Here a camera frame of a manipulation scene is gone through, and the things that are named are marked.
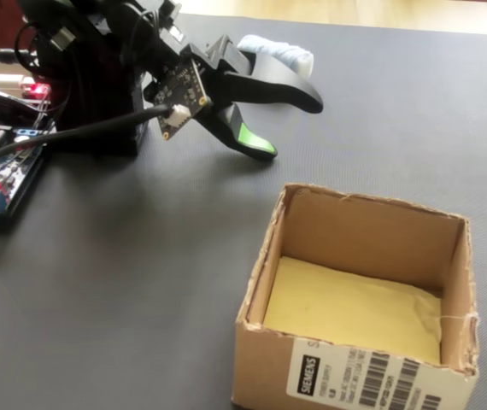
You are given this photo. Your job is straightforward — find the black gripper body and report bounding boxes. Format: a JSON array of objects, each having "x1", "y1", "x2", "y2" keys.
[{"x1": 164, "y1": 25, "x2": 255, "y2": 112}]

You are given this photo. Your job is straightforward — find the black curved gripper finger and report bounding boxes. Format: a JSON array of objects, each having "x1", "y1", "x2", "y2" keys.
[{"x1": 221, "y1": 53, "x2": 325, "y2": 114}]

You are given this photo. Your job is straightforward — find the green-padded black gripper finger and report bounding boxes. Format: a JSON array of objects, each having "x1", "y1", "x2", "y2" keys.
[{"x1": 196, "y1": 102, "x2": 279, "y2": 162}]

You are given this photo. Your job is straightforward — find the blue yarn-wrapped foam block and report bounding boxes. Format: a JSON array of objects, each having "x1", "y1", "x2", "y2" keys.
[{"x1": 238, "y1": 34, "x2": 315, "y2": 80}]

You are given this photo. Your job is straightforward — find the brown cardboard box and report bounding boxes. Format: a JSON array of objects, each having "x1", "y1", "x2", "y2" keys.
[{"x1": 231, "y1": 182, "x2": 480, "y2": 410}]

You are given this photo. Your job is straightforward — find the small board with red LED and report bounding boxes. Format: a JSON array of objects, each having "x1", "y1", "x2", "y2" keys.
[{"x1": 20, "y1": 81, "x2": 52, "y2": 102}]

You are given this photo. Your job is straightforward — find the yellow foam pad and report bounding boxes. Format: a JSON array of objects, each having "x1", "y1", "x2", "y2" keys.
[{"x1": 262, "y1": 255, "x2": 443, "y2": 366}]

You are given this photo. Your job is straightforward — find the white barcode shipping label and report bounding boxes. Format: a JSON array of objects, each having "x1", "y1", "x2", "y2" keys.
[{"x1": 285, "y1": 339, "x2": 445, "y2": 410}]

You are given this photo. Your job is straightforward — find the black camera circuit board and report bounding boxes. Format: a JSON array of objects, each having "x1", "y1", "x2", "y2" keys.
[{"x1": 153, "y1": 57, "x2": 211, "y2": 142}]

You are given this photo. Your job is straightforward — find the thick black camera cable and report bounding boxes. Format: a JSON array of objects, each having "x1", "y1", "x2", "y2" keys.
[{"x1": 0, "y1": 105, "x2": 172, "y2": 172}]

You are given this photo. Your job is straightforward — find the thin black servo wires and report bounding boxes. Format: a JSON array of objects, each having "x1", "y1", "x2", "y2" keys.
[{"x1": 14, "y1": 20, "x2": 42, "y2": 72}]

